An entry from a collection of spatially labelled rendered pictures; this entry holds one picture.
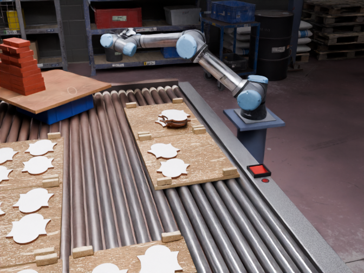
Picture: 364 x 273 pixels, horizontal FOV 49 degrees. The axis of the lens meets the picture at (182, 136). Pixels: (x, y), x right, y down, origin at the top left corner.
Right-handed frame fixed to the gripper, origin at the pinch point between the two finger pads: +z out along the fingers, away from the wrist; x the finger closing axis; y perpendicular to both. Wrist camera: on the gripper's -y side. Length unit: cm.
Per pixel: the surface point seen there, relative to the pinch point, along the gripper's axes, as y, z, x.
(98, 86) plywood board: 9.6, -40.1, -24.2
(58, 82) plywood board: -14, -40, -33
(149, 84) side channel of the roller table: 23.9, 1.6, -20.6
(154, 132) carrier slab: 55, -63, -24
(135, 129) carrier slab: 45, -63, -27
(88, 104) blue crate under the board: 9, -45, -34
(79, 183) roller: 47, -111, -40
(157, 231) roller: 85, -128, -29
